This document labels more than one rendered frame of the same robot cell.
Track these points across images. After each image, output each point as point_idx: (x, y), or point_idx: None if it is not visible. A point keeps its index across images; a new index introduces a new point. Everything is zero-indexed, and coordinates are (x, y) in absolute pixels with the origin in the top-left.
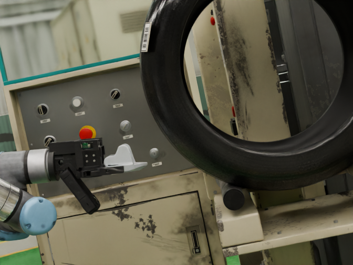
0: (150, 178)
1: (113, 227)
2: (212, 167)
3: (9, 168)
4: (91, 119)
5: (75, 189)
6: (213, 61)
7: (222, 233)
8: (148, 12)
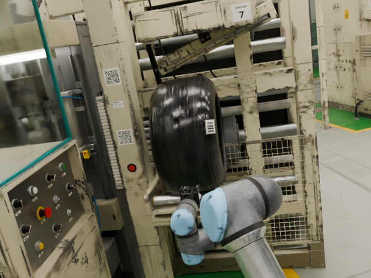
0: (69, 230)
1: (74, 272)
2: (218, 183)
3: (194, 214)
4: (40, 201)
5: (196, 216)
6: None
7: None
8: (201, 115)
